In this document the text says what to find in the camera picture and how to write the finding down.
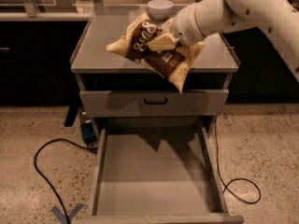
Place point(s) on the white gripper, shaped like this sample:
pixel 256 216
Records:
pixel 186 28

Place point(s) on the brown chip bag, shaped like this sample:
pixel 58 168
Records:
pixel 173 65

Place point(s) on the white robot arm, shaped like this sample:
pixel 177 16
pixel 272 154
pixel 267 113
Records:
pixel 277 19

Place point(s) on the grey drawer cabinet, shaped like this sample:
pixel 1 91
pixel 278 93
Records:
pixel 98 70

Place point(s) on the white bowl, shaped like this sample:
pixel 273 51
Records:
pixel 160 9

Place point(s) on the blue power box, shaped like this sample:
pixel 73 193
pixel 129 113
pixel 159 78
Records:
pixel 88 134

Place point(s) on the blue tape cross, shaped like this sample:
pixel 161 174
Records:
pixel 65 218

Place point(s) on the black drawer handle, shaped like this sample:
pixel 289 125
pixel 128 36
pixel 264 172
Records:
pixel 155 102

